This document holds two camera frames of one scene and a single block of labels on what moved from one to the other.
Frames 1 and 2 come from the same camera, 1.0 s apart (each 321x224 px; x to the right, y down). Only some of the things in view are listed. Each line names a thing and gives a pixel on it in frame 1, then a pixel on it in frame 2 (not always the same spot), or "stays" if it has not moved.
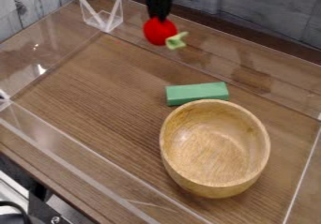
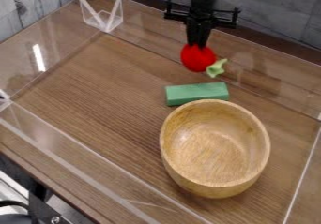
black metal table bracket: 41,209 stays
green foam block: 200,91 stays
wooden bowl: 216,146 stays
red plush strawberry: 157,31 to 198,59
